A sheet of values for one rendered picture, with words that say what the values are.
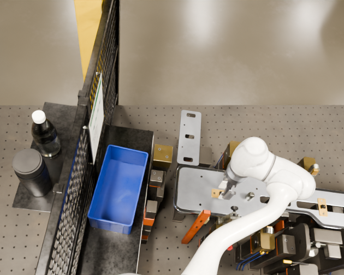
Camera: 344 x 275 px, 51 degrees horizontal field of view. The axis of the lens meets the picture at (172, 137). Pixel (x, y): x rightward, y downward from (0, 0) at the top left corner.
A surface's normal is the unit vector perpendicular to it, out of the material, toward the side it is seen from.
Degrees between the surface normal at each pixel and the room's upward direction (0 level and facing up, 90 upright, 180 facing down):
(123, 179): 0
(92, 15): 90
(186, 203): 0
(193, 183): 0
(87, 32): 90
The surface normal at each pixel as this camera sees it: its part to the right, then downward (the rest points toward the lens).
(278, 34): 0.14, -0.48
